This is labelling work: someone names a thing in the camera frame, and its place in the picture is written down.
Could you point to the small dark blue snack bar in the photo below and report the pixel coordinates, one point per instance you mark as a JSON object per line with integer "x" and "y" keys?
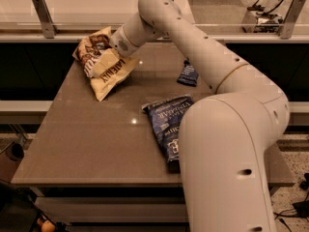
{"x": 188, "y": 75}

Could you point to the right metal railing bracket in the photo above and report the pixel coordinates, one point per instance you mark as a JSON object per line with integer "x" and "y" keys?
{"x": 288, "y": 26}

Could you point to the brown table frame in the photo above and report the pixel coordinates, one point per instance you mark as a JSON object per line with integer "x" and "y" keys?
{"x": 112, "y": 207}

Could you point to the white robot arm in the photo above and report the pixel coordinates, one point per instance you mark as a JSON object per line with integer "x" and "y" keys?
{"x": 223, "y": 137}

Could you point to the blue Kettle chip bag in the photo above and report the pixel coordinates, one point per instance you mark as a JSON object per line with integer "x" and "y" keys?
{"x": 165, "y": 117}

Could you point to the brown and cream chip bag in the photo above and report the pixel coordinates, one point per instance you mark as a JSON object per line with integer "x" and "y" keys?
{"x": 87, "y": 53}

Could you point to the glass railing panel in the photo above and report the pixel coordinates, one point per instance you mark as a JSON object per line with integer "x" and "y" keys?
{"x": 215, "y": 16}

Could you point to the left metal railing bracket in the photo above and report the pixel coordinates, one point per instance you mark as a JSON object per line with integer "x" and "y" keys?
{"x": 48, "y": 28}

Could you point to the orange round objects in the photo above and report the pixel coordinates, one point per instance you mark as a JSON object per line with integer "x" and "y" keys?
{"x": 45, "y": 225}

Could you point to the white machine with cables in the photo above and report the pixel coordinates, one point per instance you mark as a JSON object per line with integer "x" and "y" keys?
{"x": 262, "y": 18}

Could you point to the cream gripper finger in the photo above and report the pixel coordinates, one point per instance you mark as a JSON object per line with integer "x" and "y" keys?
{"x": 108, "y": 58}

